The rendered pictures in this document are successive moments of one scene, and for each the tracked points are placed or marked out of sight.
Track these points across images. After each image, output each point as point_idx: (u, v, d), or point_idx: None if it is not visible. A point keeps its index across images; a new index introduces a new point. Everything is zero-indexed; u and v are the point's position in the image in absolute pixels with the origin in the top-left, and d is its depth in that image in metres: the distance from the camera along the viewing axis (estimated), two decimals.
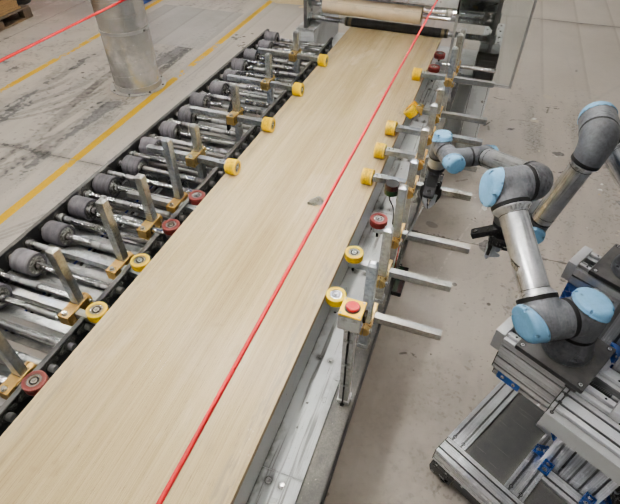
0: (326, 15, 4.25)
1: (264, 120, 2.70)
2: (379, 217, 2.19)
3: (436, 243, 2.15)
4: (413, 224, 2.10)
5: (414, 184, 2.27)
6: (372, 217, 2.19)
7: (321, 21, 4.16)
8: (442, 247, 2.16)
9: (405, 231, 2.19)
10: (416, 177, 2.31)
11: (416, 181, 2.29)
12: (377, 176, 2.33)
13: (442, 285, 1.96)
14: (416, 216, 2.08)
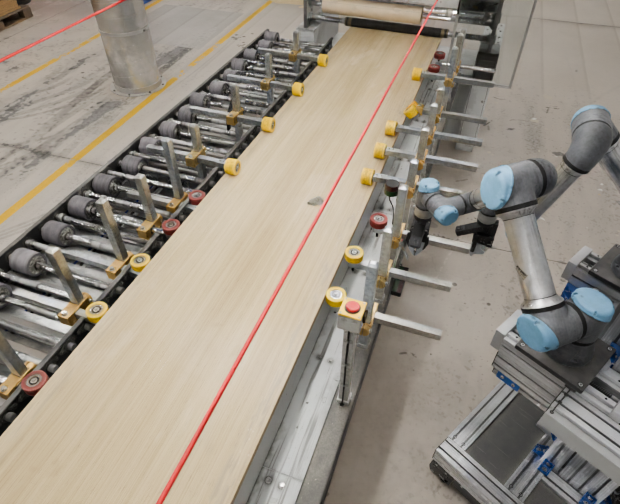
0: (326, 15, 4.25)
1: (264, 120, 2.70)
2: (379, 217, 2.19)
3: (436, 243, 2.15)
4: (404, 253, 2.05)
5: (414, 184, 2.27)
6: (372, 217, 2.19)
7: (321, 21, 4.16)
8: (442, 247, 2.16)
9: (405, 231, 2.19)
10: (416, 177, 2.31)
11: (416, 181, 2.29)
12: (377, 176, 2.33)
13: (442, 285, 1.96)
14: (405, 256, 2.02)
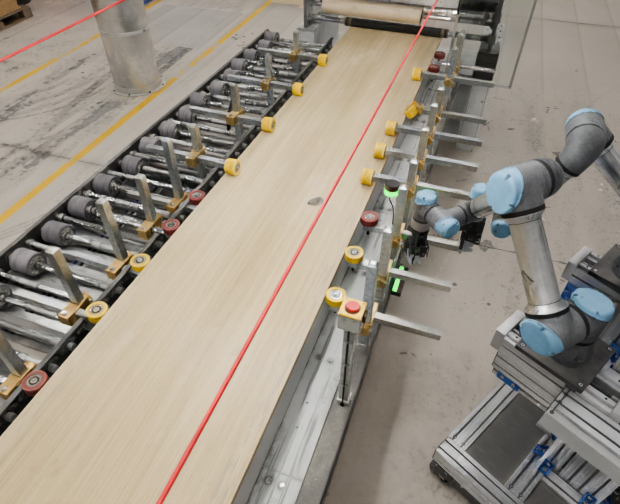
0: (326, 15, 4.25)
1: (264, 120, 2.70)
2: (370, 215, 2.20)
3: None
4: None
5: (414, 184, 2.27)
6: (363, 215, 2.20)
7: (321, 21, 4.16)
8: (431, 245, 2.17)
9: None
10: (416, 177, 2.31)
11: (416, 181, 2.29)
12: (377, 176, 2.33)
13: (442, 285, 1.96)
14: None
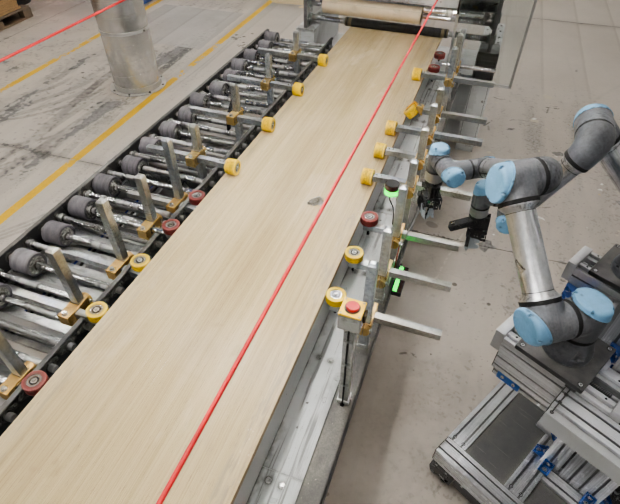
0: (326, 15, 4.25)
1: (264, 120, 2.70)
2: (370, 215, 2.20)
3: (426, 241, 2.16)
4: (412, 224, 2.10)
5: (414, 184, 2.27)
6: (363, 215, 2.20)
7: (321, 21, 4.16)
8: (431, 245, 2.17)
9: None
10: (416, 177, 2.31)
11: (416, 181, 2.29)
12: (377, 176, 2.33)
13: (442, 285, 1.96)
14: (415, 216, 2.08)
